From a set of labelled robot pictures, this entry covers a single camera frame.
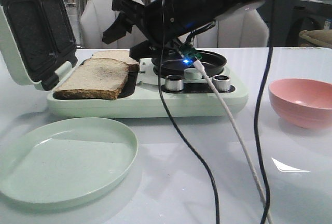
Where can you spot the left silver control knob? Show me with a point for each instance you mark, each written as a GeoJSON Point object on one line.
{"type": "Point", "coordinates": [174, 83]}

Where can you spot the silver control knob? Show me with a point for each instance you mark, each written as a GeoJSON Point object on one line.
{"type": "Point", "coordinates": [221, 82]}
{"type": "Point", "coordinates": [174, 83]}

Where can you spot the right silver control knob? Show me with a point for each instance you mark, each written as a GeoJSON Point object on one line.
{"type": "Point", "coordinates": [221, 82]}

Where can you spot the light green plate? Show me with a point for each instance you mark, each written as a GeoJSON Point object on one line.
{"type": "Point", "coordinates": [67, 163]}

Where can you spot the right grey fabric chair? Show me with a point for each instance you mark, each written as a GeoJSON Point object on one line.
{"type": "Point", "coordinates": [239, 31]}

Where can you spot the green breakfast maker base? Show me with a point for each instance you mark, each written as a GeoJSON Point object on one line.
{"type": "Point", "coordinates": [145, 102]}

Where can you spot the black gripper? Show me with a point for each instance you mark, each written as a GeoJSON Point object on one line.
{"type": "Point", "coordinates": [160, 21]}

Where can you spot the dark washing machine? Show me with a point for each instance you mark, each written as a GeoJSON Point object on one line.
{"type": "Point", "coordinates": [308, 15]}

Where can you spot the left grey fabric chair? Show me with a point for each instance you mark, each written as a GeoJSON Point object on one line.
{"type": "Point", "coordinates": [96, 18]}

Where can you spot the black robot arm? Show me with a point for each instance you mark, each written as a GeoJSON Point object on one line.
{"type": "Point", "coordinates": [227, 8]}

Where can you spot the black round frying pan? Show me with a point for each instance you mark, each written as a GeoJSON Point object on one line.
{"type": "Point", "coordinates": [173, 64]}

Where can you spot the beige sofa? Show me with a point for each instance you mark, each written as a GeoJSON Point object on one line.
{"type": "Point", "coordinates": [319, 38]}

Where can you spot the bread slice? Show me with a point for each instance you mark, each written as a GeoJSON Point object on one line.
{"type": "Point", "coordinates": [94, 79]}
{"type": "Point", "coordinates": [120, 55]}

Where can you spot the dark kitchen counter cabinet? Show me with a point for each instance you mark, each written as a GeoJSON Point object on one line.
{"type": "Point", "coordinates": [277, 15]}

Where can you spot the pink bowl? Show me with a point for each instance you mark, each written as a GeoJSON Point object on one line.
{"type": "Point", "coordinates": [305, 103]}

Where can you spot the green sandwich maker lid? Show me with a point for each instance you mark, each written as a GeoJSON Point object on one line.
{"type": "Point", "coordinates": [37, 42]}

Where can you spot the grey fabric chair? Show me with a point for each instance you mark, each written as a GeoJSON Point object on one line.
{"type": "Point", "coordinates": [96, 18]}
{"type": "Point", "coordinates": [239, 31]}

